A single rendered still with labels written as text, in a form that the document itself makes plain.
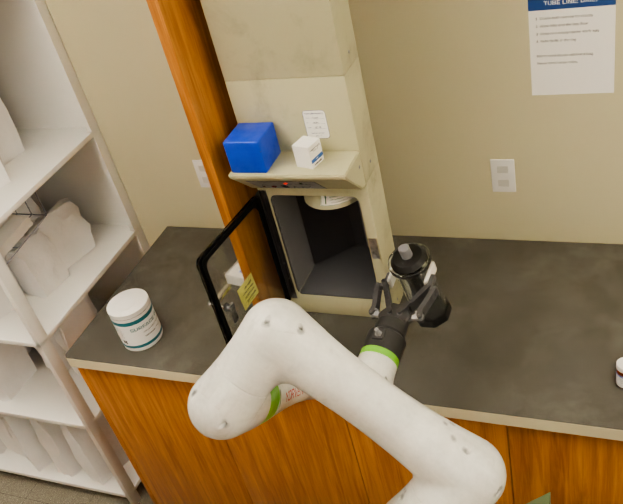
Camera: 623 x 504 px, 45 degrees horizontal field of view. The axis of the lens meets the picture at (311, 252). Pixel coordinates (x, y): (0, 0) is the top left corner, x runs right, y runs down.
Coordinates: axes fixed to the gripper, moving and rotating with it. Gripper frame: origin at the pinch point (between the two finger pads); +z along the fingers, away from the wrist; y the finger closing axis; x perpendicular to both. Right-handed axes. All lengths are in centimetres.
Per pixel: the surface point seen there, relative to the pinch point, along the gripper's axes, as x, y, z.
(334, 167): -27.2, 15.3, 8.7
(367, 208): -8.3, 14.7, 13.7
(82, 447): 76, 150, -34
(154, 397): 36, 90, -28
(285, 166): -28.5, 28.6, 8.1
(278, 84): -46, 28, 19
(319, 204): -9.1, 29.2, 14.3
